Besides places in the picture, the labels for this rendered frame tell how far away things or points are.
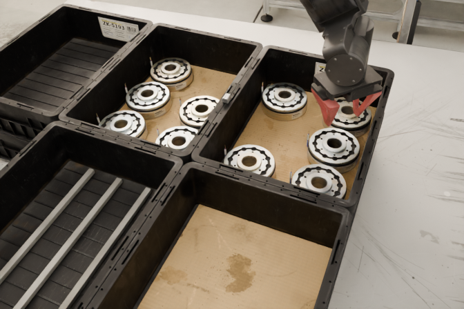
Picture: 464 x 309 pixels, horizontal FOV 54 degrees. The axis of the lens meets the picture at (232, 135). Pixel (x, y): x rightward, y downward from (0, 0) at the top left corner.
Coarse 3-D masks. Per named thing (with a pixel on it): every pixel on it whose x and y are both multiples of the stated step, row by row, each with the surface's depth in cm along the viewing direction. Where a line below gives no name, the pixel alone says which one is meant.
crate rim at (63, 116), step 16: (144, 32) 112; (192, 32) 112; (208, 32) 111; (128, 48) 108; (256, 48) 105; (112, 64) 103; (96, 80) 99; (240, 80) 97; (80, 96) 95; (64, 112) 91; (96, 128) 88; (208, 128) 87; (144, 144) 84; (192, 144) 84
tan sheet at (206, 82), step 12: (192, 72) 116; (204, 72) 116; (216, 72) 116; (192, 84) 113; (204, 84) 113; (216, 84) 113; (228, 84) 112; (180, 96) 110; (192, 96) 110; (216, 96) 109; (156, 120) 104; (168, 120) 104; (156, 132) 101
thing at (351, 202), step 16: (272, 48) 105; (288, 48) 105; (256, 64) 103; (368, 64) 99; (384, 96) 93; (224, 112) 90; (368, 144) 82; (192, 160) 81; (208, 160) 81; (368, 160) 79; (256, 176) 77; (304, 192) 74; (320, 192) 74; (352, 192) 74; (352, 208) 73
